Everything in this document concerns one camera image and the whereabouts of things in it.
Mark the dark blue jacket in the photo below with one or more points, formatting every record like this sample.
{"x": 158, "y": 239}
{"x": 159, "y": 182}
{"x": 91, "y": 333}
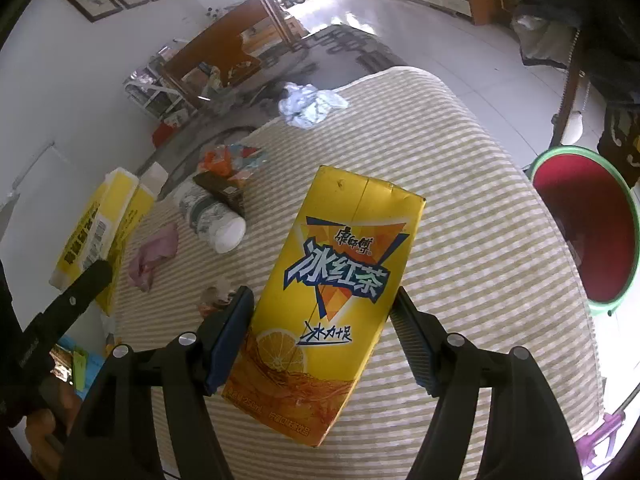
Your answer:
{"x": 560, "y": 0}

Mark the pink wrapper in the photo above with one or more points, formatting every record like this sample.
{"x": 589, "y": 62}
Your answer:
{"x": 155, "y": 255}

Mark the white printed cup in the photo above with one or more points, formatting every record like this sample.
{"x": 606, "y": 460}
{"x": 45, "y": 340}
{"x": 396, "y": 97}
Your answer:
{"x": 210, "y": 220}

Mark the white wrapper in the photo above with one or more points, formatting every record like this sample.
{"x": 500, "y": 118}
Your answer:
{"x": 310, "y": 105}

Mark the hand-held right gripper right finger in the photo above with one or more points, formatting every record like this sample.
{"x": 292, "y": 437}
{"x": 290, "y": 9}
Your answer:
{"x": 417, "y": 345}

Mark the orange wrapper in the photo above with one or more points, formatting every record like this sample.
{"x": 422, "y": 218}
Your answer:
{"x": 215, "y": 160}

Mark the person's left hand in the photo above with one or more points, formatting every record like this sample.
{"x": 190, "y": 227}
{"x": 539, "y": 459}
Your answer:
{"x": 40, "y": 425}

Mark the patterned paper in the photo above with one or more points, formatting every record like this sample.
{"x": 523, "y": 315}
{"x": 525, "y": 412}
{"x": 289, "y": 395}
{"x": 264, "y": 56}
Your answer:
{"x": 215, "y": 297}

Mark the red basin green rim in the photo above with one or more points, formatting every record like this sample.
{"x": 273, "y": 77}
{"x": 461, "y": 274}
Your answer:
{"x": 585, "y": 220}

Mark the red bag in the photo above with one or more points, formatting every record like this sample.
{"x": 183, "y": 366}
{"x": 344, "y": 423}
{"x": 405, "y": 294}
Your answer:
{"x": 165, "y": 135}

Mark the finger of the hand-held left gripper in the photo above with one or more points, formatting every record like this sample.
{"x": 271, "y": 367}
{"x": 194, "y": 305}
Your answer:
{"x": 75, "y": 295}

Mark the colourful book stack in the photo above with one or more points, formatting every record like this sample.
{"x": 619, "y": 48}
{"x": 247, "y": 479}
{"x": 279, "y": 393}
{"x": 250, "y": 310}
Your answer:
{"x": 75, "y": 365}

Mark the yellow white carton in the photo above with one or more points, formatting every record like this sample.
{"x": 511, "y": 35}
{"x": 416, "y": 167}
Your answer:
{"x": 95, "y": 230}

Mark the colourful snack wrappers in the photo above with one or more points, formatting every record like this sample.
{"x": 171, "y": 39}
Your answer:
{"x": 247, "y": 157}

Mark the carved wooden chair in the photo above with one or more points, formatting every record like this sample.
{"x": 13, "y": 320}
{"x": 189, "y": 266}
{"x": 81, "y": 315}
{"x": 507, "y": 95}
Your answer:
{"x": 567, "y": 95}

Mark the white face mask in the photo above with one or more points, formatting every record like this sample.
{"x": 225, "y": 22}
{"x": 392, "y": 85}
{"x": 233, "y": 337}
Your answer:
{"x": 574, "y": 127}

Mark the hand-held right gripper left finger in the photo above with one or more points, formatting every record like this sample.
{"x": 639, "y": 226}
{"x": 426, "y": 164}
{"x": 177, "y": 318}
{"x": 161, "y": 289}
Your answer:
{"x": 232, "y": 330}

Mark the purple plastic stool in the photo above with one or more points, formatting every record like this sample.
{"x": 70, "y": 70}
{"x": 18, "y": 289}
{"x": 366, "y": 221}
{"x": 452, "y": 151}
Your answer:
{"x": 600, "y": 440}

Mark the white metal rack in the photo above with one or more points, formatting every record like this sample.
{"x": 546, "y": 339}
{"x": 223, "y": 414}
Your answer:
{"x": 150, "y": 100}

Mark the yellow juice box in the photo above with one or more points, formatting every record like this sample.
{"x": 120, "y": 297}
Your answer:
{"x": 330, "y": 260}

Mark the grey patterned tablecloth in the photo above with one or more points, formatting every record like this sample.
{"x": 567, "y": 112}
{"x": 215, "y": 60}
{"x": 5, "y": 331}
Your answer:
{"x": 340, "y": 45}

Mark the dark brown wrapper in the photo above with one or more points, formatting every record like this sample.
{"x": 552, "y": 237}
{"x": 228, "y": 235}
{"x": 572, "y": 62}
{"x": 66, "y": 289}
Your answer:
{"x": 220, "y": 190}

